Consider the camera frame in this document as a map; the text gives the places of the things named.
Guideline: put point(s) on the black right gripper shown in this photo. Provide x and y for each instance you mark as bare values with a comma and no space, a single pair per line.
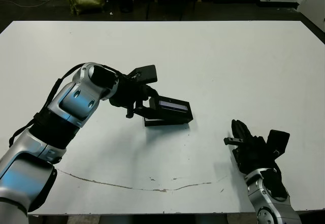
254,155

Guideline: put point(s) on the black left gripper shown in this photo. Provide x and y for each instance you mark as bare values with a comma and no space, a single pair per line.
129,94

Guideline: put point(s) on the black box base white insert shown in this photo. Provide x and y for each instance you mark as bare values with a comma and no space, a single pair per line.
157,123

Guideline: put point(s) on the black box lid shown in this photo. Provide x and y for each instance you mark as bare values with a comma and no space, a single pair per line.
172,112

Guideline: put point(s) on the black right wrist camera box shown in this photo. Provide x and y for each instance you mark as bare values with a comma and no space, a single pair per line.
279,141

